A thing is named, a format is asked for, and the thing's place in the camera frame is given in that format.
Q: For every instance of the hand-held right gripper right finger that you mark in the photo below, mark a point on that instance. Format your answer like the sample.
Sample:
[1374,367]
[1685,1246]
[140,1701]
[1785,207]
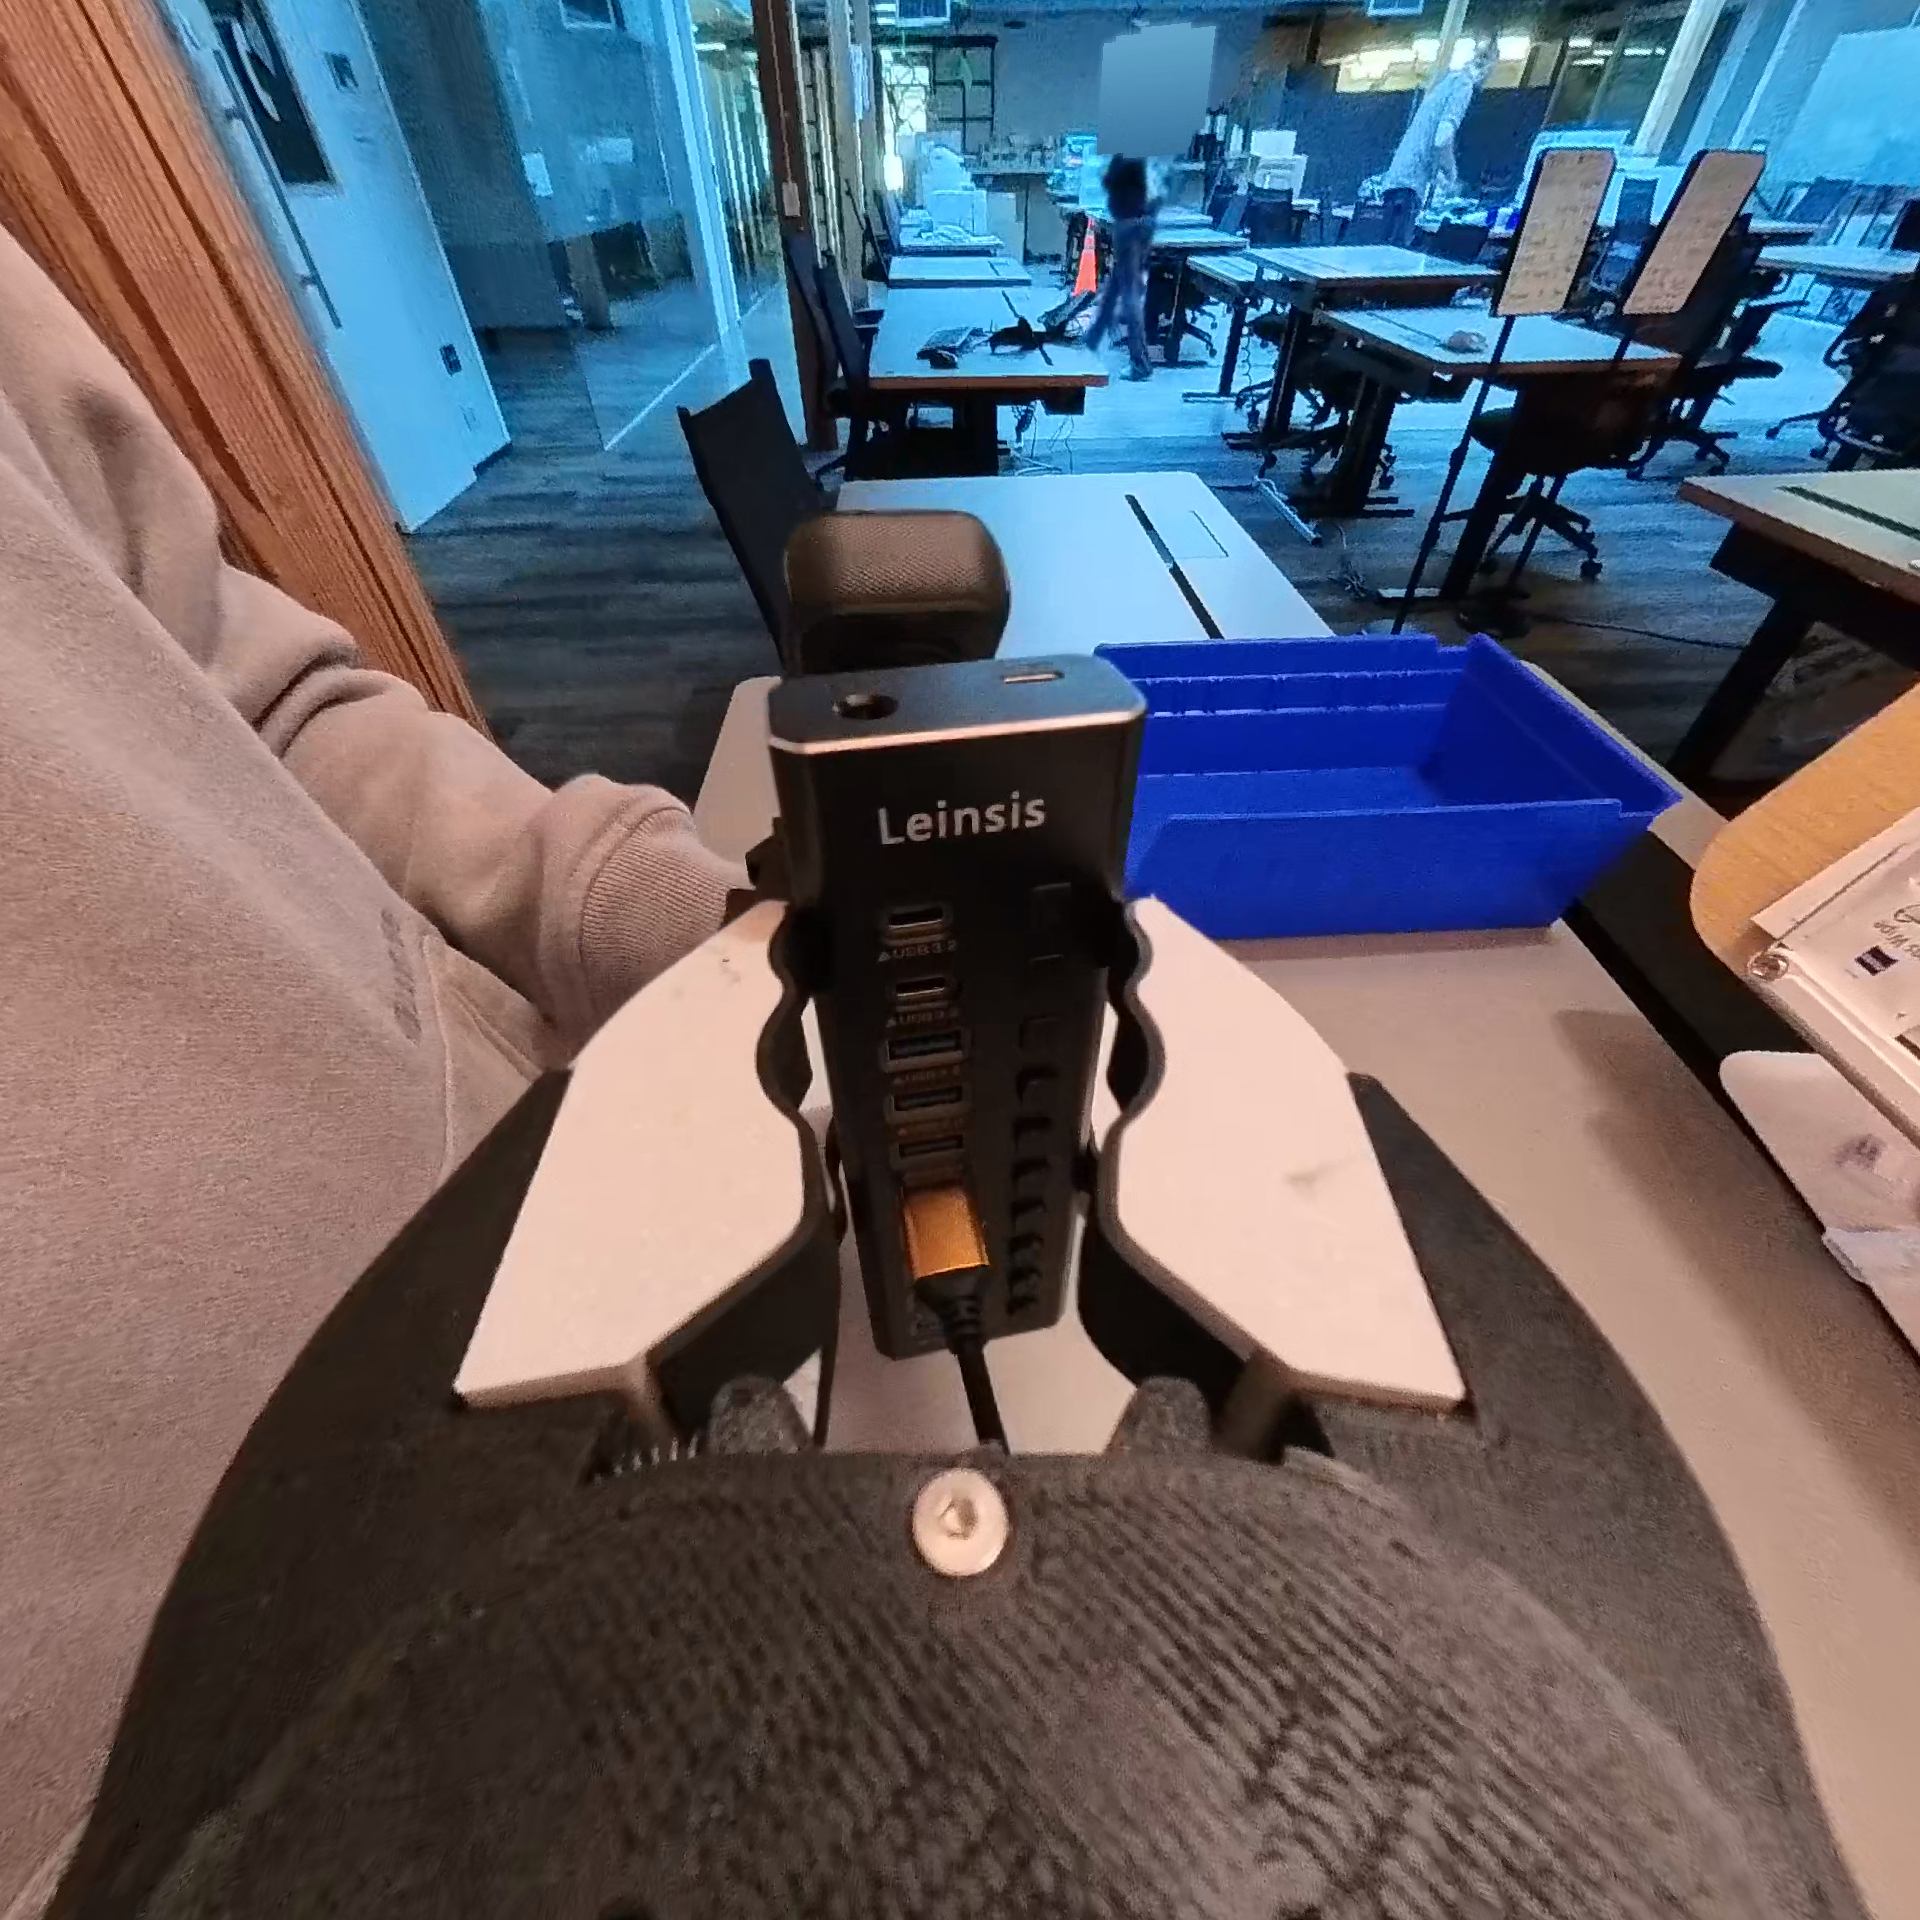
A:
[1274,1169]

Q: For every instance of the white note board on stand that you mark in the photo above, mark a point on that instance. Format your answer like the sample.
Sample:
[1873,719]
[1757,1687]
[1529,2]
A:
[1553,227]
[1694,227]

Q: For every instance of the orange traffic cone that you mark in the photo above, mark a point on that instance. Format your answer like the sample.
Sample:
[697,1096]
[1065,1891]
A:
[1082,269]

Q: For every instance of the wooden-top desk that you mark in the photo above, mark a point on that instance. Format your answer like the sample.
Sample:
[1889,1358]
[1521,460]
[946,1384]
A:
[1501,343]
[1801,512]
[1350,269]

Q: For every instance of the person's left forearm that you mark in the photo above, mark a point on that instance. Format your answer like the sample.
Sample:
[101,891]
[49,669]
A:
[496,856]

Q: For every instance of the white flat stand base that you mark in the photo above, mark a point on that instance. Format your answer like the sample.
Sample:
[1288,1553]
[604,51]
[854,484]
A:
[1815,1119]

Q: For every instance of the blue plastic bin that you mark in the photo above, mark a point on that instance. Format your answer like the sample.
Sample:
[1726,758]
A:
[1350,879]

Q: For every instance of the desk with keyboard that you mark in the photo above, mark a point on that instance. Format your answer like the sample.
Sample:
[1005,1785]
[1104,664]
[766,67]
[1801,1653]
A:
[959,330]

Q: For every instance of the wooden door frame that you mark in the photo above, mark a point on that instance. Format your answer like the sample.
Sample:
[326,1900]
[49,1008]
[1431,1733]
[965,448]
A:
[180,301]

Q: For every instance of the white packets on side table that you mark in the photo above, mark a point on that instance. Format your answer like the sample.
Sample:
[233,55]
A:
[1861,938]

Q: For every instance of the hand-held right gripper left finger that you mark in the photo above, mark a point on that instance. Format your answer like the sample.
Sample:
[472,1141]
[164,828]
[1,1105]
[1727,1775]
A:
[660,1169]

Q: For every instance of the wooden sign board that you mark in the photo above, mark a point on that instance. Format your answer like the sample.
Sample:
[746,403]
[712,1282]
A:
[1770,856]

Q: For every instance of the white desk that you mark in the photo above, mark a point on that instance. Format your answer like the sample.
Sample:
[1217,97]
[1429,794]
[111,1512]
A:
[1049,555]

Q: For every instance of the black office chair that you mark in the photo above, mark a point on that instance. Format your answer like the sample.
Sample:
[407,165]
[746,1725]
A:
[840,330]
[749,481]
[1867,377]
[1545,436]

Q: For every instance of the person's beige sweatshirt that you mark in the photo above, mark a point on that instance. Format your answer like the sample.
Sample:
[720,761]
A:
[180,1051]

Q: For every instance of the black usb hub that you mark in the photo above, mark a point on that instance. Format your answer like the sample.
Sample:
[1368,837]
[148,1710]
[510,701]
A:
[959,856]

